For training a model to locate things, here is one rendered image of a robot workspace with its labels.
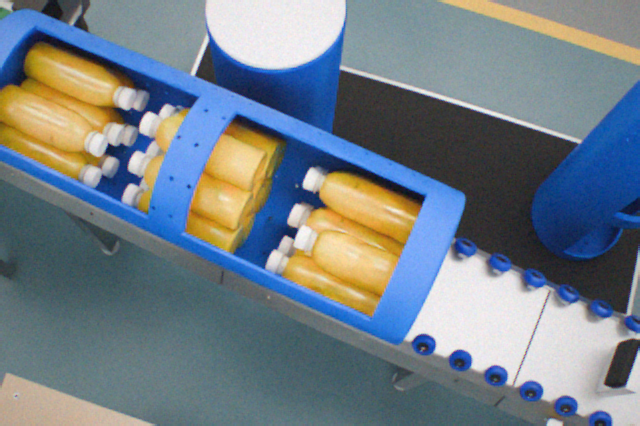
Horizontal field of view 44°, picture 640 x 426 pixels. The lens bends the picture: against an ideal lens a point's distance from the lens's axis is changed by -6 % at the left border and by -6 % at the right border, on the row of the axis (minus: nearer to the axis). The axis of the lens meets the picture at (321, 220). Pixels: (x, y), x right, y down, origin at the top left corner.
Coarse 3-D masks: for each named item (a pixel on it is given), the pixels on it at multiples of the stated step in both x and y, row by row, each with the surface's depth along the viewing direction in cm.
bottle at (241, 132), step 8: (176, 112) 144; (184, 112) 143; (232, 128) 141; (240, 128) 142; (248, 128) 143; (240, 136) 141; (248, 136) 141; (256, 136) 141; (264, 136) 142; (256, 144) 140; (264, 144) 141; (272, 144) 141; (272, 152) 140; (272, 160) 145; (264, 168) 141; (264, 176) 142
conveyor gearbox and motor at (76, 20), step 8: (64, 0) 183; (72, 0) 187; (80, 0) 191; (88, 0) 201; (64, 8) 185; (72, 8) 189; (80, 8) 191; (64, 16) 187; (72, 16) 191; (80, 16) 196; (72, 24) 190; (80, 24) 197; (88, 32) 205
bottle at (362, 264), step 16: (320, 240) 136; (336, 240) 135; (352, 240) 136; (320, 256) 136; (336, 256) 134; (352, 256) 134; (368, 256) 134; (384, 256) 135; (336, 272) 136; (352, 272) 135; (368, 272) 134; (384, 272) 134; (368, 288) 136; (384, 288) 134
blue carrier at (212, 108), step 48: (0, 48) 134; (96, 48) 138; (192, 96) 152; (240, 96) 141; (144, 144) 159; (192, 144) 131; (288, 144) 152; (336, 144) 136; (96, 192) 137; (192, 192) 131; (288, 192) 157; (432, 192) 133; (192, 240) 136; (432, 240) 128; (288, 288) 136; (384, 336) 136
